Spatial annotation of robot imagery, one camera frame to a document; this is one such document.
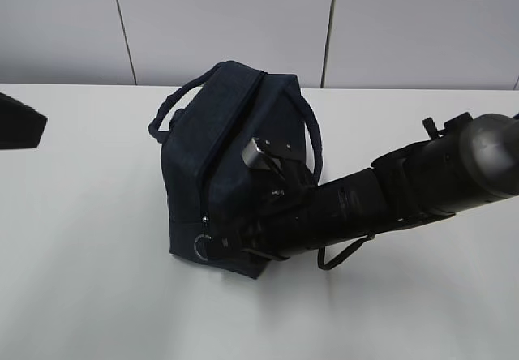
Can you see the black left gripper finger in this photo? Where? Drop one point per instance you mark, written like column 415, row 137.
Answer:
column 21, row 126

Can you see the dark navy lunch bag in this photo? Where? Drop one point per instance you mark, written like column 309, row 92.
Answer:
column 202, row 129

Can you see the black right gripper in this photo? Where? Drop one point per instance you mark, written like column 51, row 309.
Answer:
column 341, row 210

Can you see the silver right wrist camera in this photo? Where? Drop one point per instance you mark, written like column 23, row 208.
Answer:
column 271, row 155

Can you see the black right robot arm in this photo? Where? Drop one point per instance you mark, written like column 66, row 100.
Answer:
column 467, row 163

